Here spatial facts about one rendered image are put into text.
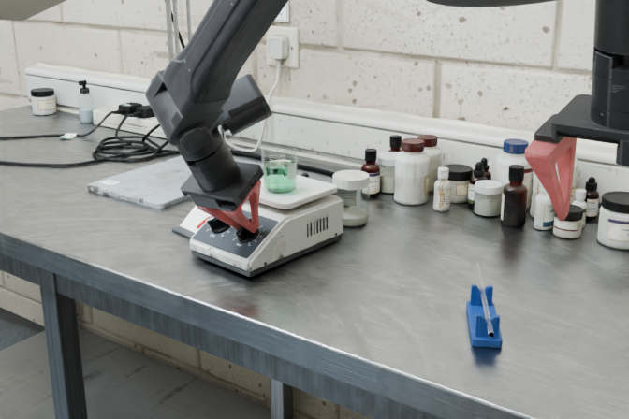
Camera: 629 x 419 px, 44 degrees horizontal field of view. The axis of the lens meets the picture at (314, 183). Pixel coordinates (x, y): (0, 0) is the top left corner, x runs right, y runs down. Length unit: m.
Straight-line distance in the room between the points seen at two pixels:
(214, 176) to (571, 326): 0.47
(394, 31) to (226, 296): 0.72
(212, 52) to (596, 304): 0.57
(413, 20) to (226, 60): 0.75
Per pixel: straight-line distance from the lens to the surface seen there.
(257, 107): 0.98
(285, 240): 1.11
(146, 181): 1.50
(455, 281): 1.09
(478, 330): 0.93
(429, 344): 0.92
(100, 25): 2.13
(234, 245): 1.10
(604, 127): 0.61
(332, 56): 1.64
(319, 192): 1.15
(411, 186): 1.36
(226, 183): 1.02
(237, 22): 0.79
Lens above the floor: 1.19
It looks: 17 degrees down
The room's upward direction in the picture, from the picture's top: straight up
